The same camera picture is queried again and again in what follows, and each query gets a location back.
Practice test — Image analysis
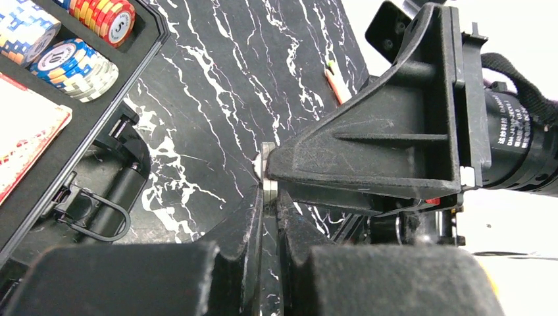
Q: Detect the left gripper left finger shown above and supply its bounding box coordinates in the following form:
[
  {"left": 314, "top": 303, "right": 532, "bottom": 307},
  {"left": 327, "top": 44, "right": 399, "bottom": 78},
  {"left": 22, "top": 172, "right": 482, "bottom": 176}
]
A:
[{"left": 5, "top": 186, "right": 263, "bottom": 315}]

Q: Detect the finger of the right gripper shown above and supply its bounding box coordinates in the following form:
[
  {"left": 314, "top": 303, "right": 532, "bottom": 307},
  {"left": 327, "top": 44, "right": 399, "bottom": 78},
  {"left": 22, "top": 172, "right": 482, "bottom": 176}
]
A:
[{"left": 278, "top": 181, "right": 458, "bottom": 217}]

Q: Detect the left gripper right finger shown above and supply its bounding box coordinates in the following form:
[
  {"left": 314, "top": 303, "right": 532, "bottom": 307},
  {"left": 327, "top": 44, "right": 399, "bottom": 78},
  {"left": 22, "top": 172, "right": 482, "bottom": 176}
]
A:
[{"left": 276, "top": 192, "right": 504, "bottom": 315}]

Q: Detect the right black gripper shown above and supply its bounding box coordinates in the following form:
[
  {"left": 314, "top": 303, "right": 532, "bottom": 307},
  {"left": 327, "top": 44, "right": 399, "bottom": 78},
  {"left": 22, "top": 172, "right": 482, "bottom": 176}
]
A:
[{"left": 267, "top": 3, "right": 492, "bottom": 199}]

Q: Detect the red card deck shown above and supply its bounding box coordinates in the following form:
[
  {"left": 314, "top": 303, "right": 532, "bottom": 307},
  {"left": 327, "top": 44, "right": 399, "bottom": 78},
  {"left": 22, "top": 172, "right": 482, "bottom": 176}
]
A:
[{"left": 1, "top": 74, "right": 72, "bottom": 202}]

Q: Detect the black poker set case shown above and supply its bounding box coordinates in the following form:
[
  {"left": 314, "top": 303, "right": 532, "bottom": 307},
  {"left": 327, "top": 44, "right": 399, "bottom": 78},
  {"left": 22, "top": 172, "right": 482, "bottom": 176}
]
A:
[{"left": 1, "top": 1, "right": 170, "bottom": 282}]

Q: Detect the orange pen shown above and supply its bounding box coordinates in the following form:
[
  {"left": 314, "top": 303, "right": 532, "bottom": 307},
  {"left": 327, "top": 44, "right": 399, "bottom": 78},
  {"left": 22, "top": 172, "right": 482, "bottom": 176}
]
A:
[{"left": 325, "top": 68, "right": 352, "bottom": 105}]

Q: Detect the white poker chip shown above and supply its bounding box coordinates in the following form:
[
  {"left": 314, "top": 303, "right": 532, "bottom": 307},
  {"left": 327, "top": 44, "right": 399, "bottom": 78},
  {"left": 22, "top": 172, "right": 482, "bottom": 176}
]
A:
[{"left": 253, "top": 142, "right": 278, "bottom": 204}]

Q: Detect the orange blue chip stack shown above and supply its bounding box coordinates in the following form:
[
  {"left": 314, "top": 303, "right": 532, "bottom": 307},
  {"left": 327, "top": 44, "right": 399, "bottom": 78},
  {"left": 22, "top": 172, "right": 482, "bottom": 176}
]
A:
[{"left": 29, "top": 38, "right": 119, "bottom": 103}]

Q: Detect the red yellow chip stack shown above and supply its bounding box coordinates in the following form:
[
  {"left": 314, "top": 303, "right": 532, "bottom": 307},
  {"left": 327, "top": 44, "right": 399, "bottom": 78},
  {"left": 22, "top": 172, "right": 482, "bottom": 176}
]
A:
[{"left": 59, "top": 0, "right": 136, "bottom": 48}]

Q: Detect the blue white chip stack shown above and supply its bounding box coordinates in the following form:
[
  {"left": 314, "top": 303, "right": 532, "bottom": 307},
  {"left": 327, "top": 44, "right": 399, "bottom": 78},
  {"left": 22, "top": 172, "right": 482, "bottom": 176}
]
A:
[{"left": 1, "top": 0, "right": 62, "bottom": 67}]

